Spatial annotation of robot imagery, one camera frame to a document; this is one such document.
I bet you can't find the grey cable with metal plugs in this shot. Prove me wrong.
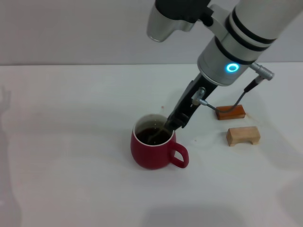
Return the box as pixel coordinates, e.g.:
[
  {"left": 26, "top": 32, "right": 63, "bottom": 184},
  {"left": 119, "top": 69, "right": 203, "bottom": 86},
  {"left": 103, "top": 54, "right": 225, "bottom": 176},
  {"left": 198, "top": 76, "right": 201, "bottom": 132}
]
[{"left": 191, "top": 61, "right": 276, "bottom": 113}]

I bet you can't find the silver black wrist camera housing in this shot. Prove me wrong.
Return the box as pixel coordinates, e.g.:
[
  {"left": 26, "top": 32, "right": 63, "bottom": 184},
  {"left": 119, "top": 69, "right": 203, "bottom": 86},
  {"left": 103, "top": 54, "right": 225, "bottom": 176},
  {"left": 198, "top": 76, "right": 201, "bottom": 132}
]
[{"left": 146, "top": 0, "right": 228, "bottom": 43}]

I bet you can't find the pink handled metal spoon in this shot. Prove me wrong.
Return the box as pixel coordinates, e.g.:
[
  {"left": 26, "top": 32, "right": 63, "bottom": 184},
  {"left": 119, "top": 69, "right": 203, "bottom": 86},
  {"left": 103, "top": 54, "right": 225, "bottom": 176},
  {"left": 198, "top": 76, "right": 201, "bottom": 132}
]
[{"left": 144, "top": 126, "right": 169, "bottom": 143}]

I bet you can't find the red ceramic coffee cup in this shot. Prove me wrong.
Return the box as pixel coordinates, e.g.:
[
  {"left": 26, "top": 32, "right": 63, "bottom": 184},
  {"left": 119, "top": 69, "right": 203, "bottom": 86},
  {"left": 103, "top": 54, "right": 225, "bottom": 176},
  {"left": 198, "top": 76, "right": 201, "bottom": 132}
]
[{"left": 130, "top": 113, "right": 189, "bottom": 171}]

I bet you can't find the light wooden arch block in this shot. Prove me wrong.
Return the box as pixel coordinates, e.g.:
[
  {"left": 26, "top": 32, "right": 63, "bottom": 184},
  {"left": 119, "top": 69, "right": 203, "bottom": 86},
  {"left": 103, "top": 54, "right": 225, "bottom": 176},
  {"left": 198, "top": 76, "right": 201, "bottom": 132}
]
[{"left": 226, "top": 126, "right": 261, "bottom": 147}]

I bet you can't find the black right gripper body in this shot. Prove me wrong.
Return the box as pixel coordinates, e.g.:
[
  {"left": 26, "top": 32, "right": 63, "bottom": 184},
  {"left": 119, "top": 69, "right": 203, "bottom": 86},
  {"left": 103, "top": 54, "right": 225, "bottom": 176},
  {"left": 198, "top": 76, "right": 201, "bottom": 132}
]
[{"left": 167, "top": 73, "right": 218, "bottom": 120}]

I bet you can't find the dark orange wooden block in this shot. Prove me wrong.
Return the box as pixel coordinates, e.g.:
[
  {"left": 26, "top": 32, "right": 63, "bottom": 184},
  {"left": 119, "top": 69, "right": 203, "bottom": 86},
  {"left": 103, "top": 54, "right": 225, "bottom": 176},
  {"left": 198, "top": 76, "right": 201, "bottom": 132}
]
[{"left": 215, "top": 104, "right": 246, "bottom": 121}]

